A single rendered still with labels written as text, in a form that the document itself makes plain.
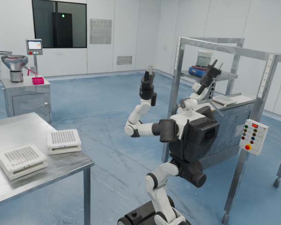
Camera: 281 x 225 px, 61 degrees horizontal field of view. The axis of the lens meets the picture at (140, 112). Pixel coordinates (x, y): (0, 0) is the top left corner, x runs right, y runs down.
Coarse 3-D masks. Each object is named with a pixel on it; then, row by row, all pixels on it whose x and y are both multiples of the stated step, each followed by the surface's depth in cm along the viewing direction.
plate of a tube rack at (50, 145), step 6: (48, 132) 194; (66, 132) 196; (48, 138) 185; (78, 138) 189; (48, 144) 177; (54, 144) 178; (60, 144) 179; (66, 144) 179; (72, 144) 181; (78, 144) 183
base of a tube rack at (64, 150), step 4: (60, 148) 182; (64, 148) 182; (68, 148) 183; (72, 148) 183; (76, 148) 184; (80, 148) 185; (48, 152) 176; (52, 152) 177; (56, 152) 178; (60, 152) 180; (64, 152) 181
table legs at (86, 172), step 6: (90, 168) 176; (84, 174) 177; (90, 174) 178; (84, 180) 180; (90, 180) 181; (84, 186) 182; (90, 186) 183; (84, 192) 184; (90, 192) 185; (84, 198) 187; (90, 198) 188; (84, 204) 189; (90, 204) 190; (84, 210) 192; (90, 210) 192; (84, 216) 194; (90, 216) 195; (84, 222) 197; (90, 222) 198
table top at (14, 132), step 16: (32, 112) 243; (0, 128) 208; (16, 128) 210; (32, 128) 213; (48, 128) 215; (0, 144) 185; (16, 144) 187; (48, 160) 171; (64, 160) 173; (80, 160) 174; (0, 176) 151; (32, 176) 154; (48, 176) 155; (64, 176) 159; (0, 192) 139; (16, 192) 140
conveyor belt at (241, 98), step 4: (236, 96) 346; (240, 96) 347; (244, 96) 349; (240, 100) 330; (244, 100) 331; (248, 100) 333; (200, 104) 301; (204, 104) 302; (208, 104) 303; (196, 108) 287; (212, 108) 291; (228, 108) 298
